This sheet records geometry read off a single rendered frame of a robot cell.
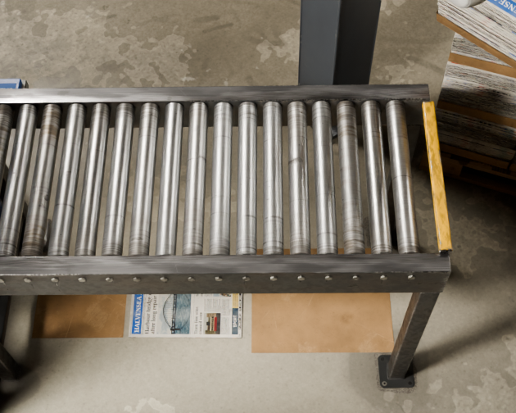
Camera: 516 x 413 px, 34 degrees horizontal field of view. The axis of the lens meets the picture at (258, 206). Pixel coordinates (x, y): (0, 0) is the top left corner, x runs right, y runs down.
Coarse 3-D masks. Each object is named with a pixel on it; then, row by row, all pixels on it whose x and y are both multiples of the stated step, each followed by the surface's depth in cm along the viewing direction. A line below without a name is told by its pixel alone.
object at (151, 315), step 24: (144, 312) 277; (168, 312) 277; (192, 312) 277; (216, 312) 277; (240, 312) 276; (144, 336) 273; (168, 336) 273; (192, 336) 273; (216, 336) 272; (240, 336) 272
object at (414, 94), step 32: (0, 96) 223; (32, 96) 223; (64, 96) 223; (96, 96) 222; (128, 96) 222; (160, 96) 222; (192, 96) 222; (224, 96) 221; (256, 96) 221; (288, 96) 221; (320, 96) 221; (352, 96) 220; (384, 96) 220; (416, 96) 220; (64, 128) 232
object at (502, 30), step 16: (448, 0) 203; (496, 0) 190; (512, 0) 189; (448, 16) 210; (464, 16) 205; (480, 16) 199; (496, 16) 192; (512, 16) 188; (480, 32) 206; (496, 32) 200; (512, 32) 194; (496, 48) 207; (512, 48) 202
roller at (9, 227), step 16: (32, 112) 221; (16, 128) 219; (32, 128) 219; (16, 144) 215; (32, 144) 218; (16, 160) 213; (16, 176) 211; (16, 192) 209; (16, 208) 207; (0, 224) 205; (16, 224) 205; (0, 240) 202; (16, 240) 204
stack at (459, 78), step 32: (448, 64) 251; (448, 96) 263; (480, 96) 258; (512, 96) 253; (448, 128) 278; (480, 128) 272; (512, 128) 267; (448, 160) 292; (512, 160) 286; (512, 192) 295
